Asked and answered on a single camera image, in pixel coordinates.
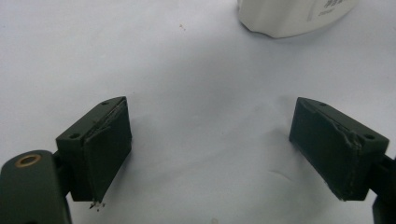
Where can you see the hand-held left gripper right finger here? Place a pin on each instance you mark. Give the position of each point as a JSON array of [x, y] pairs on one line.
[[330, 149]]

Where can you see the white bottle with blue pump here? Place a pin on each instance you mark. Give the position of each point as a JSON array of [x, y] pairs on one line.
[[289, 15]]

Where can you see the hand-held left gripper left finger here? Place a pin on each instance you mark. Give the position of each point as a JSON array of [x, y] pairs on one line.
[[106, 149]]

